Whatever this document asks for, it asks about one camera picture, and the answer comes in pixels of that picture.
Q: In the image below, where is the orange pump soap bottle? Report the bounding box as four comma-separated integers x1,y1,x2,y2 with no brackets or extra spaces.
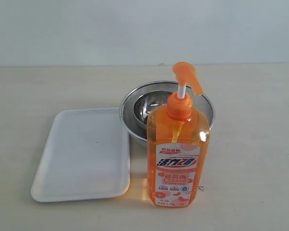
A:
147,62,210,208

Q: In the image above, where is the white rectangular plastic tray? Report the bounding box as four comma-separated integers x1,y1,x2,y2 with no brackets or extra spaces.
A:
31,107,130,203

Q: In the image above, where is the small stainless steel bowl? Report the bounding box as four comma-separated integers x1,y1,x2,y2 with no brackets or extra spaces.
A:
133,90,171,130

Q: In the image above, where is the steel mesh colander basin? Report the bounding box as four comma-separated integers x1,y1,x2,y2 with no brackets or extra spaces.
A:
118,81,217,148

